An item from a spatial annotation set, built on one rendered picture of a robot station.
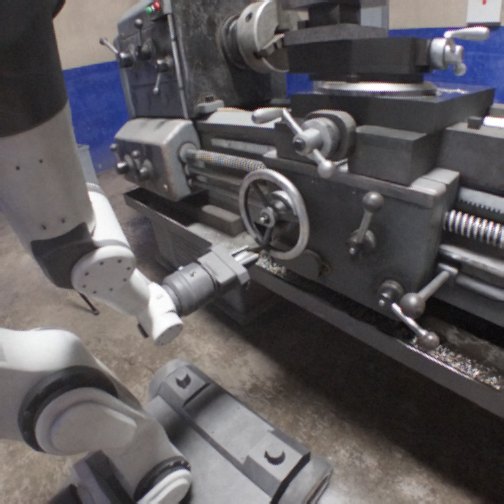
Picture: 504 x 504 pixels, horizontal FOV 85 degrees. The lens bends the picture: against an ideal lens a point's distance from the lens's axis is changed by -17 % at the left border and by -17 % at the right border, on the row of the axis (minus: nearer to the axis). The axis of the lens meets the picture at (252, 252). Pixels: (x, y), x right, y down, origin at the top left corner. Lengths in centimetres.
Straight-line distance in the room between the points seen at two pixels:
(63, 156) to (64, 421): 31
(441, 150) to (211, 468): 88
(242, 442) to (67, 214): 72
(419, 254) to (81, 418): 58
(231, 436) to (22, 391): 58
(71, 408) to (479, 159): 74
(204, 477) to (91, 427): 47
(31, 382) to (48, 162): 28
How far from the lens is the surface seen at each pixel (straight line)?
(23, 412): 47
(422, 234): 59
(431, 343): 62
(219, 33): 129
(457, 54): 68
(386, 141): 56
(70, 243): 34
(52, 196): 31
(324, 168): 52
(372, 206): 52
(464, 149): 66
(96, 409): 47
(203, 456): 92
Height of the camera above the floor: 99
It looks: 32 degrees down
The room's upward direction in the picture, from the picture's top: 7 degrees counter-clockwise
